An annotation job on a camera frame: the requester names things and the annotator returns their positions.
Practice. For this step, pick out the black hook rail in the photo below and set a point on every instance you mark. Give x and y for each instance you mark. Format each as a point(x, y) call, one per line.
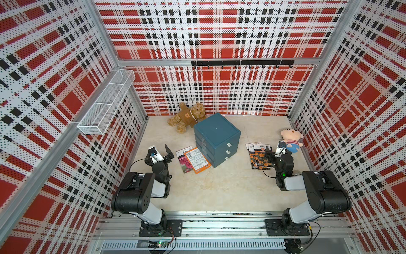
point(235, 63)

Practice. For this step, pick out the brown teddy bear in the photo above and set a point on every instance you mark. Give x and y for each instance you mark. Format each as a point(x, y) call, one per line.
point(187, 117)

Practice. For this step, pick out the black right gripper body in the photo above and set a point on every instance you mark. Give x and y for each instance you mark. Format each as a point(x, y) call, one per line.
point(276, 169)

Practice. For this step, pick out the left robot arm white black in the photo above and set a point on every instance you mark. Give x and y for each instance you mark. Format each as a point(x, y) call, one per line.
point(136, 190)

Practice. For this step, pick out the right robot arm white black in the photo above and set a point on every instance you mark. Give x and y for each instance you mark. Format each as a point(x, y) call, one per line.
point(325, 194)

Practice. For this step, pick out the orange marigold seed bag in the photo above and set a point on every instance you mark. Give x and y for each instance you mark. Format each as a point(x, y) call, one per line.
point(262, 160)
point(258, 147)

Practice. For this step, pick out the plush doll striped shirt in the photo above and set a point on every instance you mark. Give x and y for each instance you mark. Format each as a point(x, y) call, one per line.
point(292, 138)

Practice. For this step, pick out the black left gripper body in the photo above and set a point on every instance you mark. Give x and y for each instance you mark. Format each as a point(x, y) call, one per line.
point(168, 178)

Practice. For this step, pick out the teal drawer cabinet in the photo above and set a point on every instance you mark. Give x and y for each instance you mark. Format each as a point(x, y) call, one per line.
point(217, 139)

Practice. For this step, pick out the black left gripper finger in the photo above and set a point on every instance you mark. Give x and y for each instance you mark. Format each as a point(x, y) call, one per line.
point(150, 159)
point(169, 156)

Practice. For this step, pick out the green circuit board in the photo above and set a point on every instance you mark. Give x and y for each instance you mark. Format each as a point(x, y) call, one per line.
point(159, 244)

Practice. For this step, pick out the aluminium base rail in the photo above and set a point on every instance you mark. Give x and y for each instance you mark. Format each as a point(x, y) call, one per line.
point(224, 233)

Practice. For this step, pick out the orange bordered seed bag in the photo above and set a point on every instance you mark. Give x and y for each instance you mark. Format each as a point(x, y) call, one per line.
point(197, 160)

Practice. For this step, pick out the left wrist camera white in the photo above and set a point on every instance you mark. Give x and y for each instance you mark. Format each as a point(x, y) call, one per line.
point(159, 157)

